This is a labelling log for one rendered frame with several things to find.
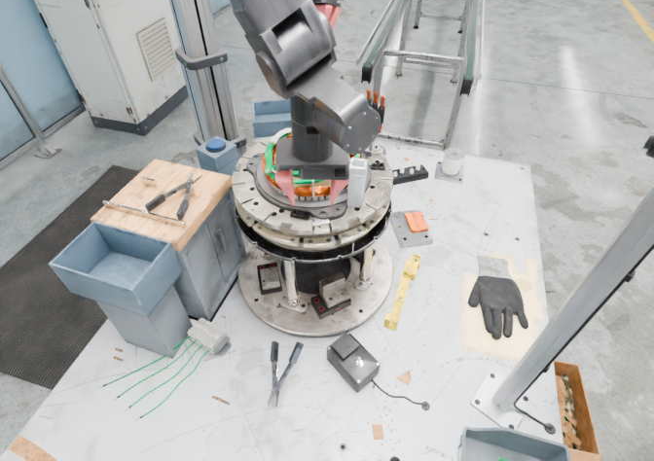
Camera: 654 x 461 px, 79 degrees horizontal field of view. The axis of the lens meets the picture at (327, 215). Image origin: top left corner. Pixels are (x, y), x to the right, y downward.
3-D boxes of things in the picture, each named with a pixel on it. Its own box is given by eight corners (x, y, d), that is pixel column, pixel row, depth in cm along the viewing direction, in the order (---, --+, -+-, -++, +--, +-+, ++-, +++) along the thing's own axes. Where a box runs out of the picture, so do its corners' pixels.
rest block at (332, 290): (319, 294, 91) (318, 280, 87) (340, 284, 93) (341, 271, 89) (328, 308, 88) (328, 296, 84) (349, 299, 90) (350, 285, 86)
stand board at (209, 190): (180, 252, 71) (176, 243, 69) (94, 228, 75) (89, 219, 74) (233, 184, 85) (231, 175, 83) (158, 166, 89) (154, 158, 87)
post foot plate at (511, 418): (469, 404, 78) (470, 402, 77) (489, 370, 82) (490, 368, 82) (513, 437, 73) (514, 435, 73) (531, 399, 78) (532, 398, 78)
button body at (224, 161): (250, 218, 114) (236, 144, 96) (233, 231, 110) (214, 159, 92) (234, 207, 117) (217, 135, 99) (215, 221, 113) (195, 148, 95)
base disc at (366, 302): (380, 354, 83) (380, 352, 83) (211, 314, 90) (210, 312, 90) (401, 226, 110) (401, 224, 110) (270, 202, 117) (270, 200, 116)
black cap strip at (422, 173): (427, 178, 127) (428, 173, 125) (384, 187, 124) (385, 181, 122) (420, 169, 130) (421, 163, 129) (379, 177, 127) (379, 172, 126)
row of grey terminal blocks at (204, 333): (234, 343, 87) (231, 334, 84) (219, 361, 84) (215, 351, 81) (201, 321, 90) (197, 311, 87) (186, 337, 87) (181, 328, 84)
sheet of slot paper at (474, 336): (550, 372, 82) (551, 371, 82) (456, 347, 86) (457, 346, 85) (537, 261, 103) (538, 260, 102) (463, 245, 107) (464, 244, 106)
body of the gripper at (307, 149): (348, 175, 55) (352, 128, 50) (275, 175, 55) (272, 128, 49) (345, 148, 60) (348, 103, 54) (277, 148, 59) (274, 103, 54)
